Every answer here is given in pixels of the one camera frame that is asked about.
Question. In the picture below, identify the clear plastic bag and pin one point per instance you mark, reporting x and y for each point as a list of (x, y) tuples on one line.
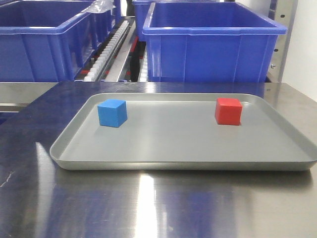
[(100, 6)]

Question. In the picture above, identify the steel shelf upright post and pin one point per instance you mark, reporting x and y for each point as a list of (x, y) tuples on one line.
[(286, 10)]

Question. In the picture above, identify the blue bin front right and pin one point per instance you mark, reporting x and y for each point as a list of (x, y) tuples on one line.
[(202, 41)]

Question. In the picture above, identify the blue bin front left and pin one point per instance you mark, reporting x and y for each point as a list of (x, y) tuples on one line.
[(45, 40)]

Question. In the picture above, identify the blue bin rear left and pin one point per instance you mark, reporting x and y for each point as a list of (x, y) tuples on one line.
[(105, 22)]

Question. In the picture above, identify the red cube block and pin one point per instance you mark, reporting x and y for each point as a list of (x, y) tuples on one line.
[(228, 111)]

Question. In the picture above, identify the blue cube block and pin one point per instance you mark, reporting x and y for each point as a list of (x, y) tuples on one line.
[(112, 112)]

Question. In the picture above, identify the blue bin rear right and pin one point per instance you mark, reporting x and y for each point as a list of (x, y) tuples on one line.
[(141, 15)]

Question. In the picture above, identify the grey metal tray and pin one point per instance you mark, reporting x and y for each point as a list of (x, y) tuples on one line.
[(178, 131)]

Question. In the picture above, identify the blue bin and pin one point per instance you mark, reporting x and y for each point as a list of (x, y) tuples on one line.
[(45, 40), (141, 15), (105, 22), (202, 41)]

